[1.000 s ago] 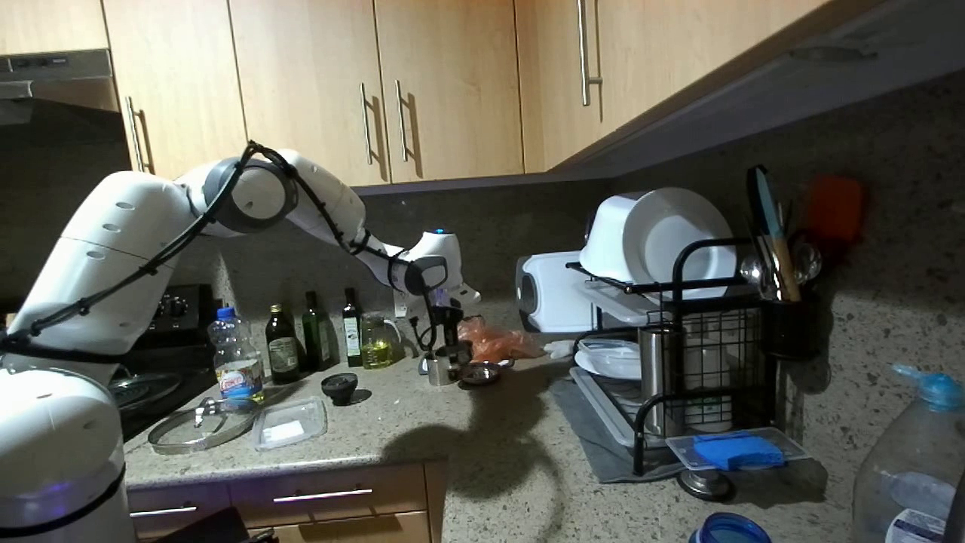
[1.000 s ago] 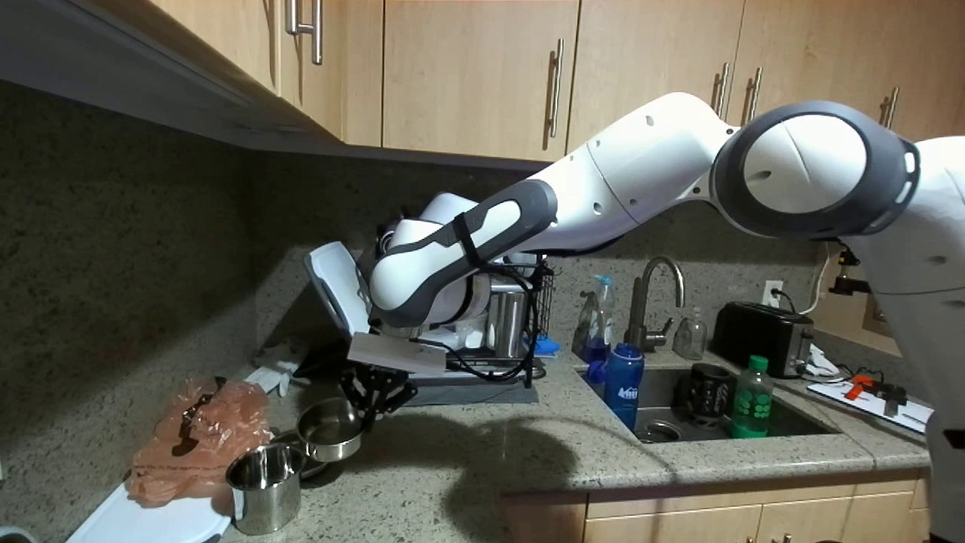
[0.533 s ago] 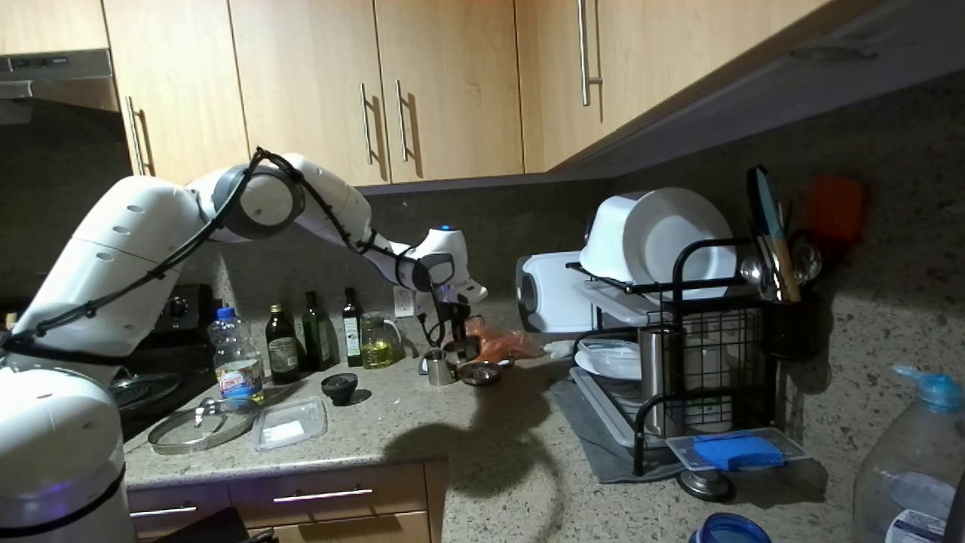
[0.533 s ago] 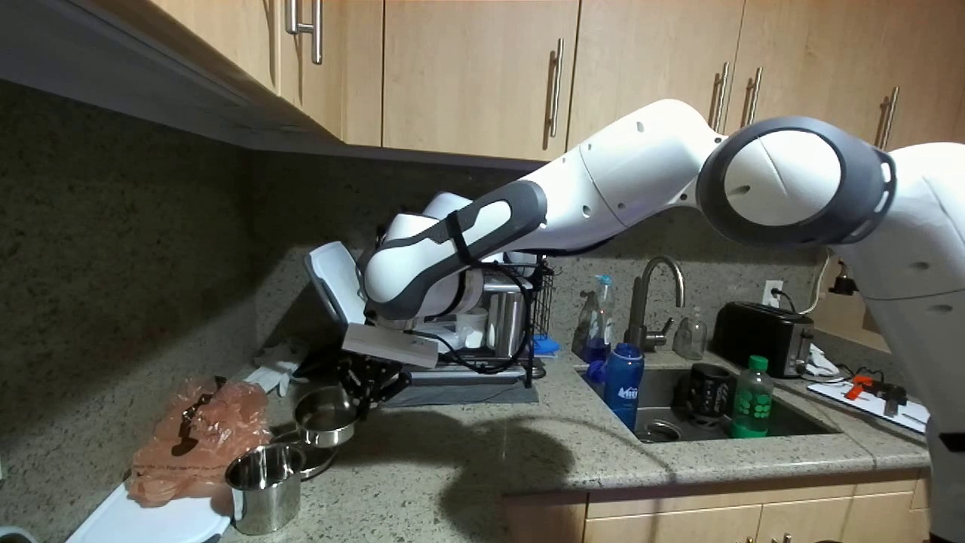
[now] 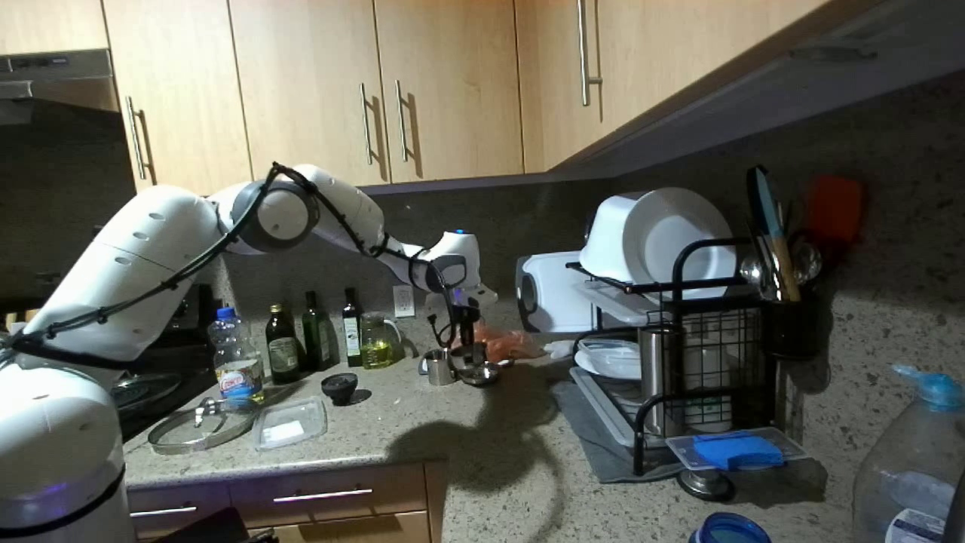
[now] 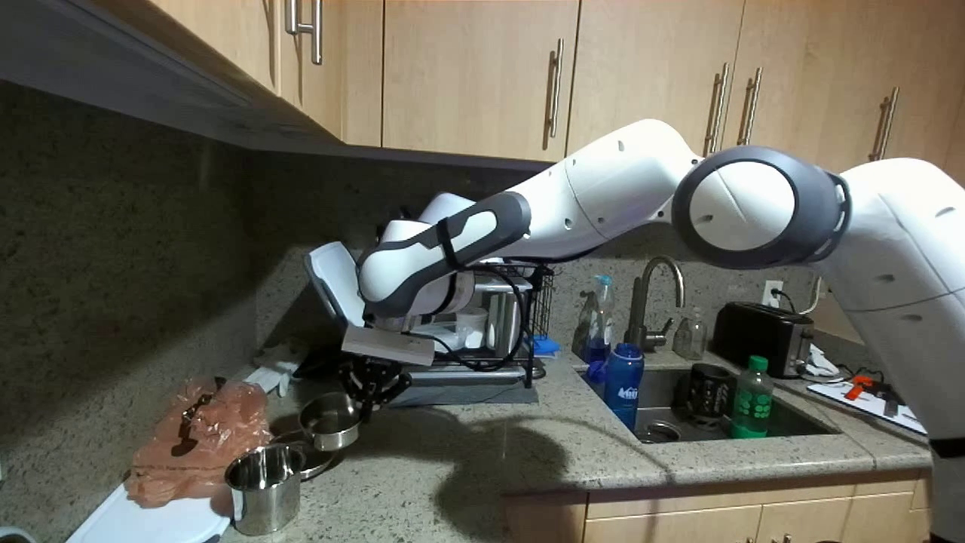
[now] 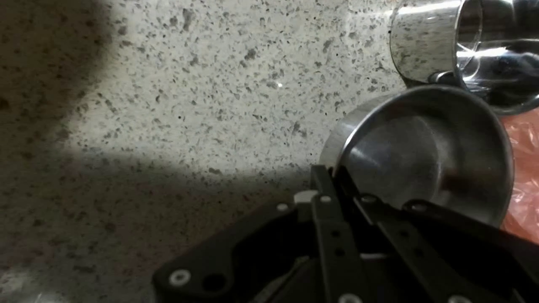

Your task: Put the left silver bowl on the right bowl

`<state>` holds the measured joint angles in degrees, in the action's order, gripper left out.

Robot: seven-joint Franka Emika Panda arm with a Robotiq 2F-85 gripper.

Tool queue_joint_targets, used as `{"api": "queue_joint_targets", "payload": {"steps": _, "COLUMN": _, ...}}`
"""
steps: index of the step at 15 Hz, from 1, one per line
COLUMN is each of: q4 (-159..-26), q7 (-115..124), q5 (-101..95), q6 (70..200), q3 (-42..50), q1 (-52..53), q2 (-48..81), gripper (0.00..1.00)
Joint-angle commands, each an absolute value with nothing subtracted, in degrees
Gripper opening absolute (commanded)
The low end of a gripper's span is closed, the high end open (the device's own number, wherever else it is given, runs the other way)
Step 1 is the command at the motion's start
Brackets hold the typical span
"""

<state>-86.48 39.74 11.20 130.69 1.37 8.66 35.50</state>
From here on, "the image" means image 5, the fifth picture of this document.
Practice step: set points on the glass pot lid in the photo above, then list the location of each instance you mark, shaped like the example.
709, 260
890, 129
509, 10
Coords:
198, 428

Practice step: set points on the small steel cup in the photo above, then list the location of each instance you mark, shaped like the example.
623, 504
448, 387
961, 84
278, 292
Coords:
436, 368

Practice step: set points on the small black bowl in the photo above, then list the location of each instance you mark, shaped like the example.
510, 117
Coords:
339, 387

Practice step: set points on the large clear water jug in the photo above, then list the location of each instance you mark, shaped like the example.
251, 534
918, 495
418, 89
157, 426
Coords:
907, 485

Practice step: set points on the blue lidded plastic container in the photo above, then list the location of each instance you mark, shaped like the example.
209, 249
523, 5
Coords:
738, 449

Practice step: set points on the white kitchen appliance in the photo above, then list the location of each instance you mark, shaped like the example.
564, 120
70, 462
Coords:
549, 295

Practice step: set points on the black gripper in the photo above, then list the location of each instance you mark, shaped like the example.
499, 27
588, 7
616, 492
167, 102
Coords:
463, 314

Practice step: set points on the dark glass bottle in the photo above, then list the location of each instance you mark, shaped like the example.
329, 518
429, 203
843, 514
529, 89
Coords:
283, 345

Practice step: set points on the clear plastic water bottle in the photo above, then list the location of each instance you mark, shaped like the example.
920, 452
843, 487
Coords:
237, 361

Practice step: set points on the dark green bottle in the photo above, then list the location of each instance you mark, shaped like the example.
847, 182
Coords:
314, 332

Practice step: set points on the upper wooden cabinets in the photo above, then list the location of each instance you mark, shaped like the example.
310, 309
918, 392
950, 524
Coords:
383, 90

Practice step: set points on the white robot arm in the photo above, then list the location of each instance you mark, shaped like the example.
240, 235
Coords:
61, 445

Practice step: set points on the round glass oil jar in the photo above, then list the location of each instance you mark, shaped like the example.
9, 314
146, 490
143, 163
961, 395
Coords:
380, 343

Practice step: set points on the blue round lid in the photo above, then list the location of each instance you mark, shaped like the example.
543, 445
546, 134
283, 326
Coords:
729, 528

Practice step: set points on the grey drying mat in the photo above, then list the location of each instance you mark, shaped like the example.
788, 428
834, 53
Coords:
607, 460

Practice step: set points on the silver bowl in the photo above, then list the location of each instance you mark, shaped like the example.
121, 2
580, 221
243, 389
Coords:
469, 356
485, 374

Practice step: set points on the utensils in rack holder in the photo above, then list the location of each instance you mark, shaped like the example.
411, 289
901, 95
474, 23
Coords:
788, 258

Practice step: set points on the olive oil bottle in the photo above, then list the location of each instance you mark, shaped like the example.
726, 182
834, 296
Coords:
352, 331

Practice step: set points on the black wire dish rack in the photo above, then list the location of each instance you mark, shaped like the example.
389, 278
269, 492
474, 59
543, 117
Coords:
718, 365

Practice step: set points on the steel tumbler in rack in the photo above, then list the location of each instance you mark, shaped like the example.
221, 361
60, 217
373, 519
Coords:
664, 416

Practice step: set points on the red silicone utensil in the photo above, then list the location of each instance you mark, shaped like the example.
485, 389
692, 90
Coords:
837, 209

